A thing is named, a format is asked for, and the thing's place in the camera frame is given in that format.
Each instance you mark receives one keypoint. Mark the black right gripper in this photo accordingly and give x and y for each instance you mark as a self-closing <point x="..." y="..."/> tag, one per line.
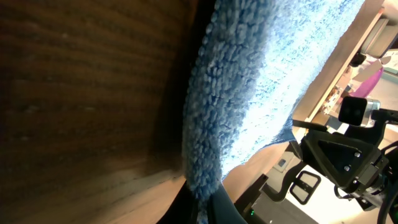
<point x="353" y="161"/>

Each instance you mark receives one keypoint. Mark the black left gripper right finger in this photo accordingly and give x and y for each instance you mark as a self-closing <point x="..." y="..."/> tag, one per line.
<point x="221" y="210"/>

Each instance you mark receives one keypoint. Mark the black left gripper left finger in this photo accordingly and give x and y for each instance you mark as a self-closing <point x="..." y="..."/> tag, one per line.
<point x="183" y="209"/>

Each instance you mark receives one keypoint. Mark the blue microfiber cloth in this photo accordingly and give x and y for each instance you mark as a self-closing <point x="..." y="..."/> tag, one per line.
<point x="256" y="61"/>

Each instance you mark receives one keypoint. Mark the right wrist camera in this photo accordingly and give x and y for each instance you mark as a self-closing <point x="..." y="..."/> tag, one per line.
<point x="357" y="111"/>

